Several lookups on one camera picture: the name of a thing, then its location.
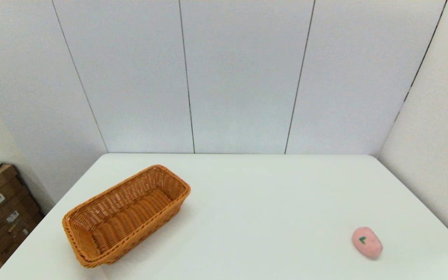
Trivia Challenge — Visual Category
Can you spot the pink plush peach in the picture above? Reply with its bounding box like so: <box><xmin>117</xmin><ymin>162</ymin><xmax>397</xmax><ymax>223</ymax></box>
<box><xmin>352</xmin><ymin>227</ymin><xmax>383</xmax><ymax>260</ymax></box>

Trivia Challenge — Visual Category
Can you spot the orange woven wicker basket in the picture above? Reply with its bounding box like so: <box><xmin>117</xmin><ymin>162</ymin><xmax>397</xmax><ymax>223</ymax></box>
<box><xmin>62</xmin><ymin>164</ymin><xmax>191</xmax><ymax>269</ymax></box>

